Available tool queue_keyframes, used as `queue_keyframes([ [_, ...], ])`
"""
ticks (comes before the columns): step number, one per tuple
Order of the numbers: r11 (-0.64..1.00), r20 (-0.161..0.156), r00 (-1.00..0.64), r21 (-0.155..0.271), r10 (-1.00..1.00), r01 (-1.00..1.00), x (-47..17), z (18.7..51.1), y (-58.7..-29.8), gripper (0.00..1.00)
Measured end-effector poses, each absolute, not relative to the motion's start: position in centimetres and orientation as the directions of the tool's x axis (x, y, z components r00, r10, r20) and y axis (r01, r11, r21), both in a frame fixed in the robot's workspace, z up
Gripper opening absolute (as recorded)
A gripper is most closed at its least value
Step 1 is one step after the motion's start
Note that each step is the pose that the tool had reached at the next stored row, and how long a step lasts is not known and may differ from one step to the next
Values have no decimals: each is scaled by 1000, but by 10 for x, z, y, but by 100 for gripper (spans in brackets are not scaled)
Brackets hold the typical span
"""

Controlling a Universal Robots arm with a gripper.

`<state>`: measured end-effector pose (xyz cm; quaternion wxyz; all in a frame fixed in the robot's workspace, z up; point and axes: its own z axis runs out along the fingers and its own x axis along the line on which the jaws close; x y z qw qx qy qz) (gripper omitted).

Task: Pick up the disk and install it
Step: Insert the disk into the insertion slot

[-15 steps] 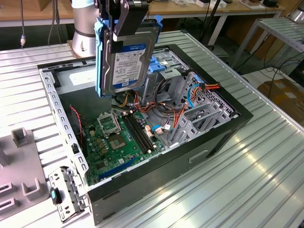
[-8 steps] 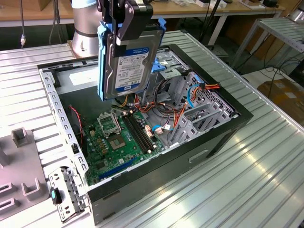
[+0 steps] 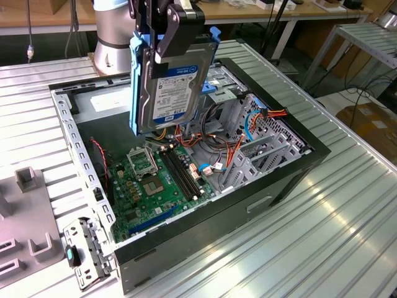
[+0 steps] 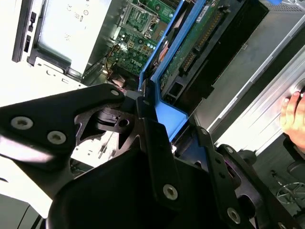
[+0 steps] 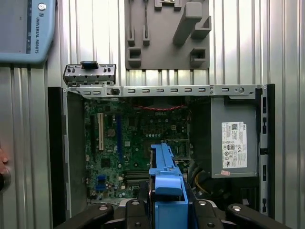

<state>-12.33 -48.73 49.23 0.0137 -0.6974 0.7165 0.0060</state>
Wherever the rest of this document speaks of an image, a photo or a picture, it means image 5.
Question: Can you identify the blue expansion slot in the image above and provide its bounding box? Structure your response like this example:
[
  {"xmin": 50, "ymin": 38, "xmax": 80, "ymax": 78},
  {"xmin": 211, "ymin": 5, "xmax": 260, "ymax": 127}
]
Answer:
[{"xmin": 116, "ymin": 114, "xmax": 123, "ymax": 165}]

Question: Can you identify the black open PC case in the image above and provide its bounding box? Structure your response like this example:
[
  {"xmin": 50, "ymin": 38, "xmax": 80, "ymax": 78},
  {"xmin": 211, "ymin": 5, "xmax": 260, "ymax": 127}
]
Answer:
[{"xmin": 47, "ymin": 83, "xmax": 276, "ymax": 229}]

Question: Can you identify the person's hand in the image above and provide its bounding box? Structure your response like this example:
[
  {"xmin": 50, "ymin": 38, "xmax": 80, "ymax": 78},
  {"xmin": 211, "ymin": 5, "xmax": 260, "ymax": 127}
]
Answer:
[{"xmin": 0, "ymin": 147, "xmax": 9, "ymax": 175}]

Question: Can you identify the pale blue teach pendant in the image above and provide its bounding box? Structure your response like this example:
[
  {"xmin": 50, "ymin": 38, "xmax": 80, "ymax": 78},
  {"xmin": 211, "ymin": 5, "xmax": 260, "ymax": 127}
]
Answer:
[{"xmin": 0, "ymin": 0, "xmax": 58, "ymax": 64}]

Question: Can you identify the black expansion slot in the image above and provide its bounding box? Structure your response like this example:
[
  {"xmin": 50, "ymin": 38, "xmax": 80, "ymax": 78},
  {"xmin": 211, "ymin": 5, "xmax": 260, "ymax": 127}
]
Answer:
[{"xmin": 90, "ymin": 114, "xmax": 97, "ymax": 156}]

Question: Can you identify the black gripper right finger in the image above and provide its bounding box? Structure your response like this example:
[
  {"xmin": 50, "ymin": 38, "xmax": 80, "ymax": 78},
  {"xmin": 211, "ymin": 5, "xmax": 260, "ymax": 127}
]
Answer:
[{"xmin": 193, "ymin": 199, "xmax": 295, "ymax": 229}]

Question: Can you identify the yellow power wire bundle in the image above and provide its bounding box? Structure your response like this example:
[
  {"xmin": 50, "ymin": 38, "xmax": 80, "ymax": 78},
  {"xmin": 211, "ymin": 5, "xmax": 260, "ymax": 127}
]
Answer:
[{"xmin": 190, "ymin": 164, "xmax": 208, "ymax": 194}]

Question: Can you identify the red black twisted wire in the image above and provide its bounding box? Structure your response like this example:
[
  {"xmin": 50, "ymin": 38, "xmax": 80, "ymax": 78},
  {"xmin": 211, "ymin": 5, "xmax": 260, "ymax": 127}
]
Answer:
[{"xmin": 132, "ymin": 104, "xmax": 188, "ymax": 112}]

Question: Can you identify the white expansion slot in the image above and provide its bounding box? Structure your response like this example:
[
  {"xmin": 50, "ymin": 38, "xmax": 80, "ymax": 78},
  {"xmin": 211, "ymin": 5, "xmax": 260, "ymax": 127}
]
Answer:
[{"xmin": 97, "ymin": 112, "xmax": 105, "ymax": 151}]

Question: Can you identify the round black hand tool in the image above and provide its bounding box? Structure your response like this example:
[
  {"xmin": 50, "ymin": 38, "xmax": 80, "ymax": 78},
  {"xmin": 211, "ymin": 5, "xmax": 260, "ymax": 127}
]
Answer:
[{"xmin": 0, "ymin": 169, "xmax": 12, "ymax": 191}]

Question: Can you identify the hinged metal slot retainer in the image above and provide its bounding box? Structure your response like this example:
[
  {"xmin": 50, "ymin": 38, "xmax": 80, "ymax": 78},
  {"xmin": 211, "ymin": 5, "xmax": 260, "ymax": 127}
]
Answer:
[{"xmin": 62, "ymin": 63, "xmax": 117, "ymax": 87}]

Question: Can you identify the grey power supply unit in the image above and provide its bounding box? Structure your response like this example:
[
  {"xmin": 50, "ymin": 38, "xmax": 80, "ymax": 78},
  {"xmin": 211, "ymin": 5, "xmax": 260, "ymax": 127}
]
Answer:
[{"xmin": 209, "ymin": 96, "xmax": 260, "ymax": 179}]

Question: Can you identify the hard disk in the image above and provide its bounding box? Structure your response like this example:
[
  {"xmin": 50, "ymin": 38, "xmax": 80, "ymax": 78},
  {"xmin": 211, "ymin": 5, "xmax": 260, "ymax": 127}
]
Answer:
[{"xmin": 148, "ymin": 142, "xmax": 196, "ymax": 229}]

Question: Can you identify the green motherboard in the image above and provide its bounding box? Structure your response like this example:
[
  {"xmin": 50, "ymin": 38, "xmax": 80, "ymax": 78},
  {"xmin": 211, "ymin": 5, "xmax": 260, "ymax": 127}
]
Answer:
[{"xmin": 83, "ymin": 99, "xmax": 191, "ymax": 203}]

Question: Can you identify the black latch with blue mark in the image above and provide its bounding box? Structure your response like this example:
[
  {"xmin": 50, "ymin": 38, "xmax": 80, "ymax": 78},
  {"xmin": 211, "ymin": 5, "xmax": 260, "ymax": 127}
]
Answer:
[{"xmin": 80, "ymin": 61, "xmax": 99, "ymax": 70}]

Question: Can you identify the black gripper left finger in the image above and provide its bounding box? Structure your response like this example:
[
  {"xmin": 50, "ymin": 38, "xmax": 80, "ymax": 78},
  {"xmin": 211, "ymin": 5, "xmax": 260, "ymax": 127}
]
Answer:
[{"xmin": 56, "ymin": 199, "xmax": 152, "ymax": 229}]

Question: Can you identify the grey parts rack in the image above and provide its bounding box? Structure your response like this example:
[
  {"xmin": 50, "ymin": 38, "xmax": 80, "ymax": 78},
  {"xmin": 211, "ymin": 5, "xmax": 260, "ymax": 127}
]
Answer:
[{"xmin": 124, "ymin": 0, "xmax": 212, "ymax": 70}]

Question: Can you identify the blue board connector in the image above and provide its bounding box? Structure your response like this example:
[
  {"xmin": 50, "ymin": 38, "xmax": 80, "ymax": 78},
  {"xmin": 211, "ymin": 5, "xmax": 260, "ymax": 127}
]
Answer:
[{"xmin": 96, "ymin": 175, "xmax": 107, "ymax": 191}]

